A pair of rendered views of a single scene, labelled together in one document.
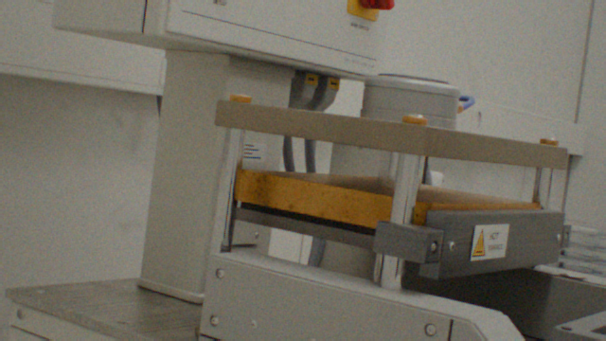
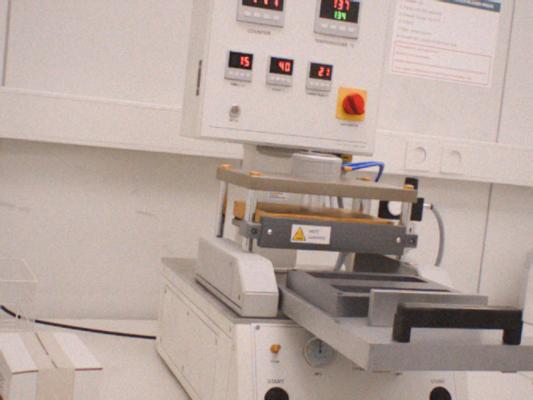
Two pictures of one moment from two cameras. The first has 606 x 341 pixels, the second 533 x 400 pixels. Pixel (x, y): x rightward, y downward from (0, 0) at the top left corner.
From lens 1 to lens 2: 0.85 m
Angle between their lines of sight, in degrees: 35
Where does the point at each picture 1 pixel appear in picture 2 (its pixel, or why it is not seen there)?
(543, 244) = (379, 243)
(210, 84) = (252, 160)
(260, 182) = (237, 205)
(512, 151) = (343, 190)
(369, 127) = (241, 177)
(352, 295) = (220, 251)
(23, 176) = not seen: hidden behind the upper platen
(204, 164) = not seen: hidden behind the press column
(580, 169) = not seen: outside the picture
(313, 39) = (308, 134)
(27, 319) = (165, 271)
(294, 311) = (211, 259)
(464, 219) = (281, 220)
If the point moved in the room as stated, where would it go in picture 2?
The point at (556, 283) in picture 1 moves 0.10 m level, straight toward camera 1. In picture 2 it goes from (401, 267) to (354, 268)
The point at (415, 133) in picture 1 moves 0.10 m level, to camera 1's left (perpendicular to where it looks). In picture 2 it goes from (248, 179) to (196, 171)
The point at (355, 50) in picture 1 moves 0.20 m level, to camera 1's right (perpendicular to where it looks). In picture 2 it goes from (346, 138) to (453, 149)
